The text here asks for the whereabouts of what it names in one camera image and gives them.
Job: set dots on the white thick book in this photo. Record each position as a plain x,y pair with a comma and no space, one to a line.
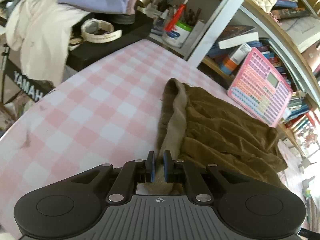
235,35

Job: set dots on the pink checkered cartoon table mat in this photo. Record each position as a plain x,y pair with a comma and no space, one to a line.
73,166

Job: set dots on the white shelf post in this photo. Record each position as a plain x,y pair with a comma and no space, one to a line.
212,30

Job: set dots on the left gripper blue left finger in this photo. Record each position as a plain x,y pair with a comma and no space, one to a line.
150,167

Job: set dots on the brown velvet garment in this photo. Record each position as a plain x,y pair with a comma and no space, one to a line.
198,127

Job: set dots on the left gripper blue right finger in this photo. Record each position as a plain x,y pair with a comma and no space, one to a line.
167,165

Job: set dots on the pink learning tablet toy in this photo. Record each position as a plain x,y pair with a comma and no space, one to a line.
260,89

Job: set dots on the white tub green lid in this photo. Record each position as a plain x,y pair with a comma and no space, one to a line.
178,35

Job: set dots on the cream white garment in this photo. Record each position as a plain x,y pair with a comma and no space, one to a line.
40,30

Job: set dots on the orange white box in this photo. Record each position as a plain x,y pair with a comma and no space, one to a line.
234,58

